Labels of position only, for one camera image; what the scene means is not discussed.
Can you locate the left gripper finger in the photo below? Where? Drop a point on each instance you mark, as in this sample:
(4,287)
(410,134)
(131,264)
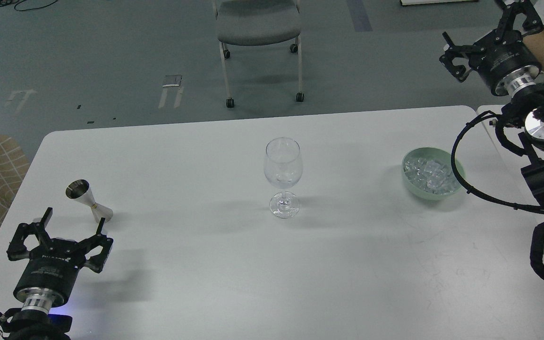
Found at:
(98,241)
(17,249)

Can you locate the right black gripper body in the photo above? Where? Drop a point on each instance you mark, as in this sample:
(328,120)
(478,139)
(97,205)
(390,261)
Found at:
(500,59)

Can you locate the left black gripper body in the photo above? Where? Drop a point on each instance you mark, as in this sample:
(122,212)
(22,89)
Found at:
(47,281)

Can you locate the steel cocktail jigger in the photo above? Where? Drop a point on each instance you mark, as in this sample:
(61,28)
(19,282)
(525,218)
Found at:
(80,191)

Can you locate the clear ice cubes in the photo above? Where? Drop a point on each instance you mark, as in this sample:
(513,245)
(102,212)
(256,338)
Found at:
(430,175)

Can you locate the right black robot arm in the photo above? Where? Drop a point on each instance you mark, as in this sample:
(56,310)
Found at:
(519,127)

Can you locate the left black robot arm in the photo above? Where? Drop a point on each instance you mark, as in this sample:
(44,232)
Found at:
(16,324)

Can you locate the clear wine glass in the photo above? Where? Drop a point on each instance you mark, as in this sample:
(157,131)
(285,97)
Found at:
(283,168)

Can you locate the green bowl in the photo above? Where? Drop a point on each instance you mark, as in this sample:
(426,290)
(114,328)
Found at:
(427,152)

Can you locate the grey floor plate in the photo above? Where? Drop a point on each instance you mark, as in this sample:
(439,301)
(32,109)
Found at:
(172,81)

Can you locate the grey office chair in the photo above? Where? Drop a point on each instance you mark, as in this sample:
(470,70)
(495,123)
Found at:
(258,23)

